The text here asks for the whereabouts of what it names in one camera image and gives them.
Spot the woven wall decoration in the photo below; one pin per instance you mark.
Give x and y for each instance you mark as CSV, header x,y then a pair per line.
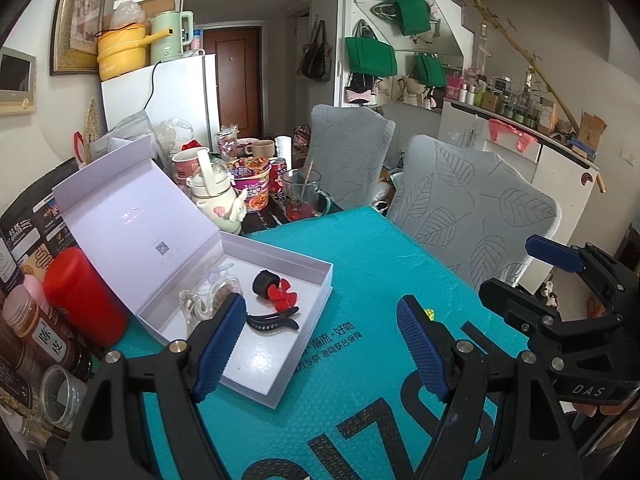
x,y
92,125

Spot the white refrigerator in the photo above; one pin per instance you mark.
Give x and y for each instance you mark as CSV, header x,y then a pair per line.
x,y
170,95

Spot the small pink blue bottle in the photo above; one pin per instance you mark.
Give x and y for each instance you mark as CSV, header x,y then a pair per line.
x,y
198,40

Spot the white paper roll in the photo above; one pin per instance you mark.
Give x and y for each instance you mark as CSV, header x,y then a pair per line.
x,y
284,147

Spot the pink checked bag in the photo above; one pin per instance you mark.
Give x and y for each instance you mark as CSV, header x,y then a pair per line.
x,y
301,137

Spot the framed picture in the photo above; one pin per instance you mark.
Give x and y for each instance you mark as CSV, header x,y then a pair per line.
x,y
80,15

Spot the clear plastic bag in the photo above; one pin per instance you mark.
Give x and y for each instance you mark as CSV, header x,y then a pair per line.
x,y
175,132

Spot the yellow pot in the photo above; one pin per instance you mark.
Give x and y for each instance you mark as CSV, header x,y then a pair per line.
x,y
120,57

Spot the pink plastic bag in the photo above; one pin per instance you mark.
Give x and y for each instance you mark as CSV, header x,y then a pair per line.
x,y
512,132

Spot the grey plastic bag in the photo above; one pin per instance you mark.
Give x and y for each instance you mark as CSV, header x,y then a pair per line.
x,y
125,132

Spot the pearly wavy hair clip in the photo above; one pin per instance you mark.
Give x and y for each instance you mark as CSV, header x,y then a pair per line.
x,y
192,305

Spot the red soda can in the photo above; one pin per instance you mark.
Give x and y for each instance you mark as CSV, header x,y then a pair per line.
x,y
277,175

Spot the brown door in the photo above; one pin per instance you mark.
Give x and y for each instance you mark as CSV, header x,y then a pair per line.
x,y
235,80

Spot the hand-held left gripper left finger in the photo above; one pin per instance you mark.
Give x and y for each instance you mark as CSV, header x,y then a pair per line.
x,y
220,350

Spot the red flower hair clip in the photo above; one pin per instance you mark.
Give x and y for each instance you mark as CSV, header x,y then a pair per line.
x,y
281,297

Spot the printed plastic cup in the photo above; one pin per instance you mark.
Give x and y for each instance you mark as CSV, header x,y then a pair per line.
x,y
226,145

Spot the wall socket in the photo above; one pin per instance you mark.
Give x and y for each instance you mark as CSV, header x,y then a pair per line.
x,y
629,156

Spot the labelled spice jar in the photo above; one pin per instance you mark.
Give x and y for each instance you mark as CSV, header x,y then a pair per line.
x,y
45,335

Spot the beige mug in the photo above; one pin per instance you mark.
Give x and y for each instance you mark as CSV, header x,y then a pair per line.
x,y
261,149

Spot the green tote bag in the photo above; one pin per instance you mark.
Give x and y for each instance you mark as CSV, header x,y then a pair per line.
x,y
370,57

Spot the small grey leaf-print chair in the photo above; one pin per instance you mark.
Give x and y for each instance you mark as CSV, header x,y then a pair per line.
x,y
350,155

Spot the large grey leaf-print chair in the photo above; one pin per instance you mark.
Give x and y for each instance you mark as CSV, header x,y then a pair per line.
x,y
475,210

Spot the black hanging handbag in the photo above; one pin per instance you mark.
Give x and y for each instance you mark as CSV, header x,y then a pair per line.
x,y
315,57

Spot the black round hair accessory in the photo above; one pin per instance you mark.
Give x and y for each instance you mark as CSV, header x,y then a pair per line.
x,y
262,284

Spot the white cabinet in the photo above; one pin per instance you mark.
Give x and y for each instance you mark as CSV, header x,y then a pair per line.
x,y
555,180

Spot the red canister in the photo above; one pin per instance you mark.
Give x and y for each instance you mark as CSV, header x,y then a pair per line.
x,y
85,295

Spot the row of bottles and jars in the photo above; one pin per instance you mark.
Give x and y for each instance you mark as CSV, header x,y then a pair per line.
x,y
500,100

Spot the glass mug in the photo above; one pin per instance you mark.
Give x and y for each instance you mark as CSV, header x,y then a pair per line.
x,y
302,205

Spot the clear hair clip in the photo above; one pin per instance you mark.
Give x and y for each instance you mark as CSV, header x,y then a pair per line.
x,y
217,272

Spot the green electric kettle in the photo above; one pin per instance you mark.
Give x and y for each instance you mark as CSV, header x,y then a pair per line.
x,y
167,37

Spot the white cartoon water bottle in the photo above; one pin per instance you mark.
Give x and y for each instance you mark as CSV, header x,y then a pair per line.
x,y
217,200

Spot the black hair clip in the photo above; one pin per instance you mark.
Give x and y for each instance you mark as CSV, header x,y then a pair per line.
x,y
272,322

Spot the white gift box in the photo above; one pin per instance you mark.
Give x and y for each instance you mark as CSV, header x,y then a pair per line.
x,y
280,350

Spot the empty glass jar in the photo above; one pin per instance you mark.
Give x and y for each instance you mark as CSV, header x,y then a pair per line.
x,y
62,395

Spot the black snack bag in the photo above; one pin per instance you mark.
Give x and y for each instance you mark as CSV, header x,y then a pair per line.
x,y
35,225

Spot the purple instant noodle bowl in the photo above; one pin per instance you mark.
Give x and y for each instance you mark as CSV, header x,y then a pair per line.
x,y
250,185

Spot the person's right hand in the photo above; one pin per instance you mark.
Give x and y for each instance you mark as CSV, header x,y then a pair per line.
x,y
597,408

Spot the stirring stick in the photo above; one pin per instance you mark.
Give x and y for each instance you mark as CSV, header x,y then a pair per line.
x,y
306,177

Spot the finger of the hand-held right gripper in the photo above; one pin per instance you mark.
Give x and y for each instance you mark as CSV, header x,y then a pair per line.
x,y
515,302
552,254

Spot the cardboard box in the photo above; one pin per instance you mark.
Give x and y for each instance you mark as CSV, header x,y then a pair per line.
x,y
591,130

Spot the bamboo pole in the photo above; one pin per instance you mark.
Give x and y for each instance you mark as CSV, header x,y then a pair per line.
x,y
530,60

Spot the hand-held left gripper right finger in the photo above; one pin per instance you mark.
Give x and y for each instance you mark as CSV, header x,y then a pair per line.
x,y
422,350

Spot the teal bubble mailer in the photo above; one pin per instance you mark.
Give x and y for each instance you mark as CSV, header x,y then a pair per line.
x,y
360,270

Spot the pink mug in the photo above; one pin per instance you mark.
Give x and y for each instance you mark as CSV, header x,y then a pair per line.
x,y
182,165

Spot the pink and black bag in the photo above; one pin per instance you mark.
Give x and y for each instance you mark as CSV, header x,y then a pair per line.
x,y
360,90

